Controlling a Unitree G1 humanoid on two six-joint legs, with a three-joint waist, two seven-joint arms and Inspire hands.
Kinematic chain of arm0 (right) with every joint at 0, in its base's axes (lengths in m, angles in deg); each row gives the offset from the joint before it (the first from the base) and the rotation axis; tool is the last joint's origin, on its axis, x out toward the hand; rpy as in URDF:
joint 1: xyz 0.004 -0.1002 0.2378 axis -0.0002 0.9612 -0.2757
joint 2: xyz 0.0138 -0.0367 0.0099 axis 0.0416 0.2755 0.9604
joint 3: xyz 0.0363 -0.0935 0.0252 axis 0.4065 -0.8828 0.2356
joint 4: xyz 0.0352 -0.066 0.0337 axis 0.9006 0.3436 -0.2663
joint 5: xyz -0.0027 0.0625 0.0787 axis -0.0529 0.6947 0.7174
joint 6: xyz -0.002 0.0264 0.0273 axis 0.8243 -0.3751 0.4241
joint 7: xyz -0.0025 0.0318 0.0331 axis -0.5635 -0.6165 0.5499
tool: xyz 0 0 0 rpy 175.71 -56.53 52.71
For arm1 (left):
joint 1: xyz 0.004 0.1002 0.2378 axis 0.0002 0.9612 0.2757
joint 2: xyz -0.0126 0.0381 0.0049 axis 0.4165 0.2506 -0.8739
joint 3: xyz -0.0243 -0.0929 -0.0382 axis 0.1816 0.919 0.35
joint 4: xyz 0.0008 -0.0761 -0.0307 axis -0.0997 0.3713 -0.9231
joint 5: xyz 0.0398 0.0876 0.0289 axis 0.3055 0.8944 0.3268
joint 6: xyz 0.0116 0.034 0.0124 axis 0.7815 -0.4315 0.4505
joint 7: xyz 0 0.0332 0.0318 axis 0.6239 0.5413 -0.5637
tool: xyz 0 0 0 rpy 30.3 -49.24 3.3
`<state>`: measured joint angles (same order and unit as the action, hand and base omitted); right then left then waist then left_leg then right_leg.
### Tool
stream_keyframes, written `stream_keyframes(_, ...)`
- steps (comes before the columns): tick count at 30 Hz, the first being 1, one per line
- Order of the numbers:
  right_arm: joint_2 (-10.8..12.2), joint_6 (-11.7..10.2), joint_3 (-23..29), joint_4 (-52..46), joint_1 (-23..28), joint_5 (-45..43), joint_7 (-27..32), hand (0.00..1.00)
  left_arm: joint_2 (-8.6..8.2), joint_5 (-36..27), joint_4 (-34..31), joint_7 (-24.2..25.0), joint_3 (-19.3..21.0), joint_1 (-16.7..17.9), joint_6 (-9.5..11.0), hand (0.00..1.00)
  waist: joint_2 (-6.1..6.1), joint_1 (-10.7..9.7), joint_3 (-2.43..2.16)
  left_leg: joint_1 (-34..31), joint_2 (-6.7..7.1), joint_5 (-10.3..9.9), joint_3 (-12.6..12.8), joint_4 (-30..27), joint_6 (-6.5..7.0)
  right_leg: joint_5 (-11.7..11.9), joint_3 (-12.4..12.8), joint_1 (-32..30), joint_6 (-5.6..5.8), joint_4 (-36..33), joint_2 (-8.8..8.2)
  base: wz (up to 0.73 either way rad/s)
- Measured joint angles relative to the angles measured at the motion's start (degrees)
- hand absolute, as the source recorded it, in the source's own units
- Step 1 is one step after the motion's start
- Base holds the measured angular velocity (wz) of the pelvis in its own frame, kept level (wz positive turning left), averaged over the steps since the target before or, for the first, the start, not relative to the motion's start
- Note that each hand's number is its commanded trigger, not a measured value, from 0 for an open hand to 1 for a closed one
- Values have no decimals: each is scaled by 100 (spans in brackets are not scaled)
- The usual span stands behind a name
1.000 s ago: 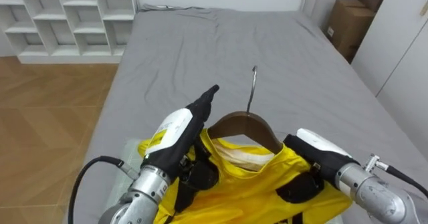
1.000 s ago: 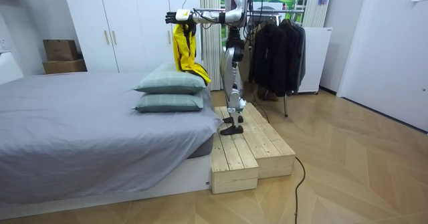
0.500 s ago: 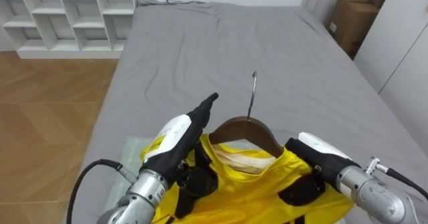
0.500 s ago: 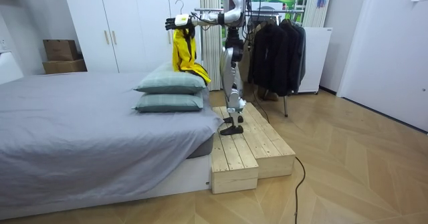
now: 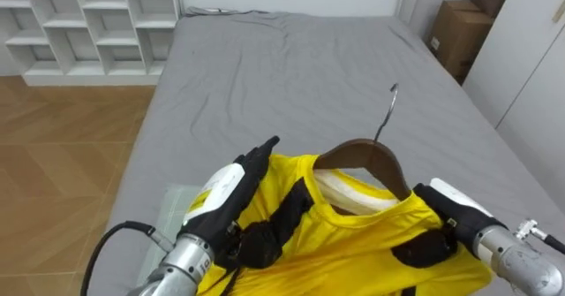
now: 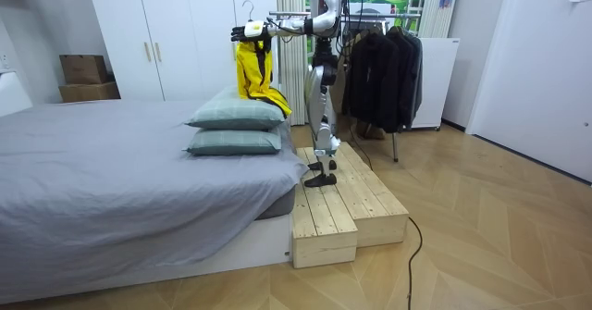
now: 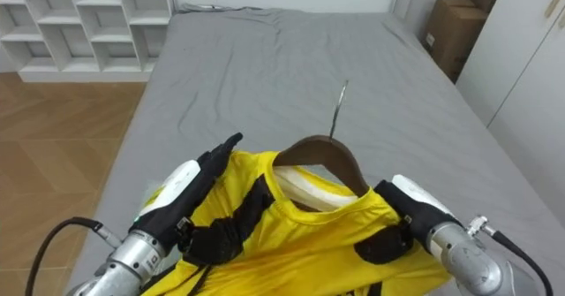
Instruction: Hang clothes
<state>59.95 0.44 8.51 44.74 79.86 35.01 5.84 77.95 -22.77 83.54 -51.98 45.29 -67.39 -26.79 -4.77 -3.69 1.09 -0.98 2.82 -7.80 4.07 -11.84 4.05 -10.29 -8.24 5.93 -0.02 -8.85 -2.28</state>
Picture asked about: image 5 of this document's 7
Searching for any white shelf unit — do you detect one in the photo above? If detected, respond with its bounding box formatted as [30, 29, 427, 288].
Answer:
[0, 0, 181, 87]

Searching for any yellow and black shirt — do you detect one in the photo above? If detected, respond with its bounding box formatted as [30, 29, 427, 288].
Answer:
[195, 153, 493, 296]

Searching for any large cardboard box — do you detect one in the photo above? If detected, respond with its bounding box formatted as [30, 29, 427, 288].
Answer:
[426, 0, 496, 86]

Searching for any white wardrobe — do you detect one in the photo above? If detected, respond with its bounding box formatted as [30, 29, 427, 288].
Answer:
[461, 0, 565, 202]

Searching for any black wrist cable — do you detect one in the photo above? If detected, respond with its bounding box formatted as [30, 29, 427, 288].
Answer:
[79, 219, 176, 296]
[514, 218, 565, 256]

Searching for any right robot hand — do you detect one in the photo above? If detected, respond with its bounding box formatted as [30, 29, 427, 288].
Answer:
[412, 177, 509, 260]

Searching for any brown wooden clothes hanger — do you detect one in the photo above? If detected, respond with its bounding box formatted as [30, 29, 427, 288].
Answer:
[313, 82, 414, 202]

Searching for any grey bed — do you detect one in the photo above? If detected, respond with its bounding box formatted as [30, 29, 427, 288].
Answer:
[85, 0, 565, 296]

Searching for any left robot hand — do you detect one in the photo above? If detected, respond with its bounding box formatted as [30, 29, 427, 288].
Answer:
[177, 134, 282, 269]

